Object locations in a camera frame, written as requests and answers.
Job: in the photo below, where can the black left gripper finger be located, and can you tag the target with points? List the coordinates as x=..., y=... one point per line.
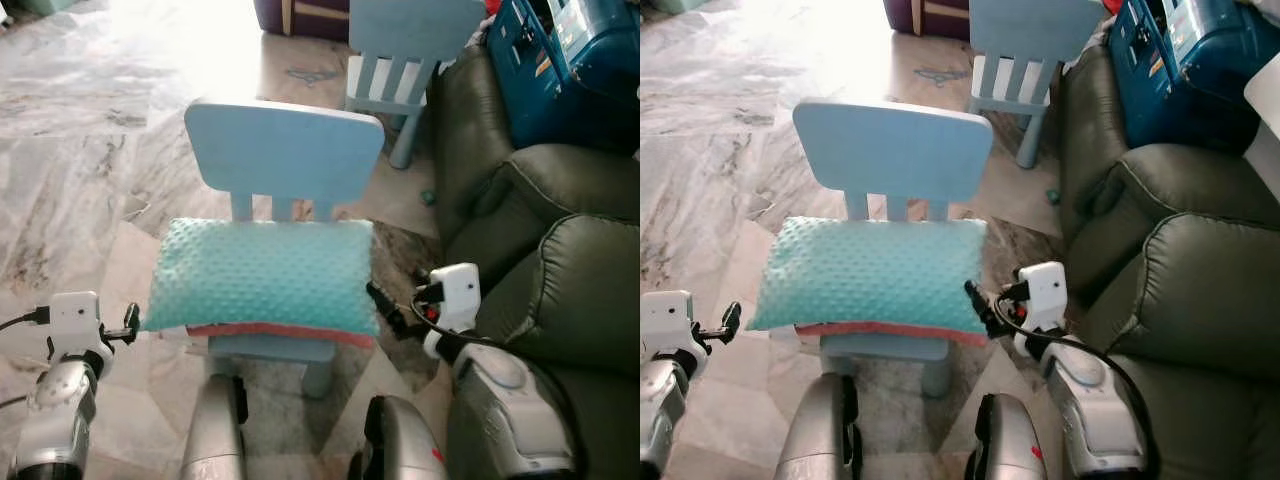
x=132, y=318
x=731, y=317

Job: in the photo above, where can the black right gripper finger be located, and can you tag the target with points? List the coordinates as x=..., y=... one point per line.
x=990, y=322
x=381, y=300
x=398, y=324
x=976, y=298

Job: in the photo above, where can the teal dotted pillow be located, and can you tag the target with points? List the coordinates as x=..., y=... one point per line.
x=260, y=275
x=865, y=275

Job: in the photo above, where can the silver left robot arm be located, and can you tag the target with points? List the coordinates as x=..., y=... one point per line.
x=665, y=410
x=55, y=410

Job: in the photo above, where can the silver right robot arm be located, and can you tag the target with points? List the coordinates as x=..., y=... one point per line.
x=1095, y=410
x=505, y=410

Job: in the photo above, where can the green leather sofa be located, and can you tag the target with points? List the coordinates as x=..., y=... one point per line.
x=570, y=290
x=1200, y=290

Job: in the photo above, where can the purple sofa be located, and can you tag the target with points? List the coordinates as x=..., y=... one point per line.
x=925, y=18
x=300, y=18

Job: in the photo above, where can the robot right leg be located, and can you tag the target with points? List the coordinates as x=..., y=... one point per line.
x=400, y=445
x=1005, y=445

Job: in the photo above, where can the robot leg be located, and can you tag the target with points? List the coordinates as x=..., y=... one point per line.
x=815, y=430
x=400, y=445
x=215, y=430
x=1005, y=445

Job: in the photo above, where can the robot left leg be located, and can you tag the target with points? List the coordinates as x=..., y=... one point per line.
x=215, y=430
x=815, y=430

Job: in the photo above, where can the light blue child chair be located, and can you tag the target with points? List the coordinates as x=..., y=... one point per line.
x=415, y=30
x=1035, y=30
x=285, y=150
x=890, y=150

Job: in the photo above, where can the blue suitcase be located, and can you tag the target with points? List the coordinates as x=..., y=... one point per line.
x=1190, y=70
x=570, y=70

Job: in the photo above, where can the white drawer unit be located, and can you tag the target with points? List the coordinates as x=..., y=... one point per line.
x=1265, y=140

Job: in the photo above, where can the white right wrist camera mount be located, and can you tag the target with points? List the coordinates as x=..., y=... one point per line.
x=456, y=298
x=1043, y=297

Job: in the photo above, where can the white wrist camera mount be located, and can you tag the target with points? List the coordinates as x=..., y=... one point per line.
x=1043, y=297
x=75, y=322
x=456, y=298
x=668, y=320

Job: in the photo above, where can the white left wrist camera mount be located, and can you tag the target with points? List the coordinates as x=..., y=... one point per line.
x=75, y=322
x=668, y=320

